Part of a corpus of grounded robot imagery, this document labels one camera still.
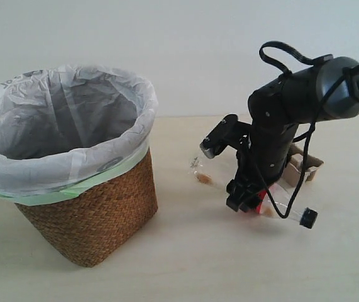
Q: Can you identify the brown woven wicker basket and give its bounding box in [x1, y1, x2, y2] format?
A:
[17, 152, 158, 267]

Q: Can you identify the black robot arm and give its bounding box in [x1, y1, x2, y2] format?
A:
[220, 57, 359, 211]

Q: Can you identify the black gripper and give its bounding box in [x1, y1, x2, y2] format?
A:
[226, 119, 298, 213]

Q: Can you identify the white and green bin liner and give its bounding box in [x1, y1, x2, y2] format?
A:
[0, 65, 158, 206]

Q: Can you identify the clear bottle with red label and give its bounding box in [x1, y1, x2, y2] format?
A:
[190, 154, 318, 229]

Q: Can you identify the black cable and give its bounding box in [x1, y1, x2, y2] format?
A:
[258, 41, 356, 219]

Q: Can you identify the brown cardboard pulp tray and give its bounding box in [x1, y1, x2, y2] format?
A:
[282, 144, 324, 187]

